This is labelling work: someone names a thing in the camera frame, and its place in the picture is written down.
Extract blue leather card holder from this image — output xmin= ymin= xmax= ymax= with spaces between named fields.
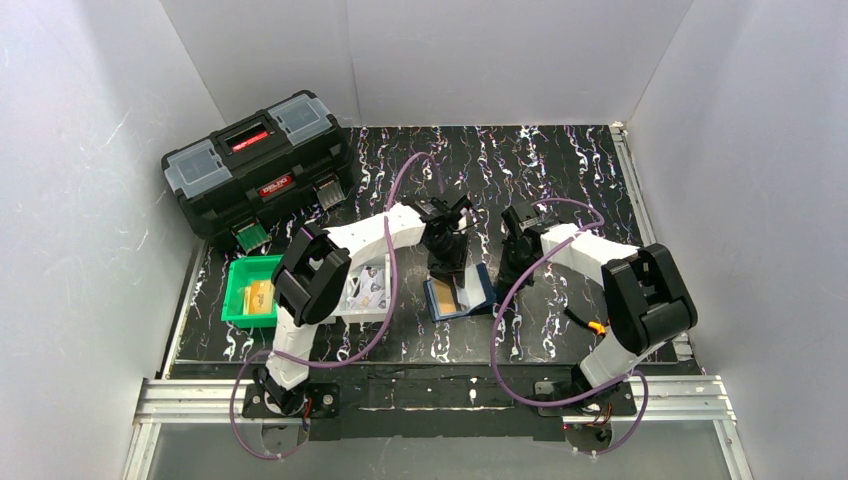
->
xmin=423 ymin=263 xmax=496 ymax=323

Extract gold credit card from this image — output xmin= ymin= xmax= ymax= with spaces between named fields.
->
xmin=431 ymin=278 xmax=458 ymax=317

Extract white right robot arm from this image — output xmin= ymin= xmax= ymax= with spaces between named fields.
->
xmin=490 ymin=224 xmax=698 ymax=408

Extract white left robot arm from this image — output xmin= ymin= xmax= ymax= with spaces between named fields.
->
xmin=253 ymin=196 xmax=472 ymax=416

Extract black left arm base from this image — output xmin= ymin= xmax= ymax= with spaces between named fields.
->
xmin=236 ymin=382 xmax=341 ymax=419

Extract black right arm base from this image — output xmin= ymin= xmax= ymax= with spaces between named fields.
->
xmin=533 ymin=378 xmax=639 ymax=419

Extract gold card in bin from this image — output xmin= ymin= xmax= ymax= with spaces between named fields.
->
xmin=243 ymin=279 xmax=274 ymax=316

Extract white divided plastic tray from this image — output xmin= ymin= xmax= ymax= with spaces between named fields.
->
xmin=332 ymin=263 xmax=390 ymax=324

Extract orange black pliers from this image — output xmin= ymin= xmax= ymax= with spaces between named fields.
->
xmin=563 ymin=307 xmax=607 ymax=337

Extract green plastic bin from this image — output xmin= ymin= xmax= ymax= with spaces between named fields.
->
xmin=221 ymin=255 xmax=282 ymax=329

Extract black grey toolbox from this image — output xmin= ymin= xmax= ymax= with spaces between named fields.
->
xmin=161 ymin=90 xmax=358 ymax=251

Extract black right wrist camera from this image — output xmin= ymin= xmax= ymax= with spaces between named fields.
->
xmin=501 ymin=202 xmax=560 ymax=240

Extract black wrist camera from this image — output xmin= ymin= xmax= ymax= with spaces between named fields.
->
xmin=501 ymin=202 xmax=560 ymax=240
xmin=411 ymin=195 xmax=473 ymax=235

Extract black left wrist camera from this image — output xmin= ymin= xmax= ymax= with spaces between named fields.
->
xmin=411 ymin=195 xmax=473 ymax=235

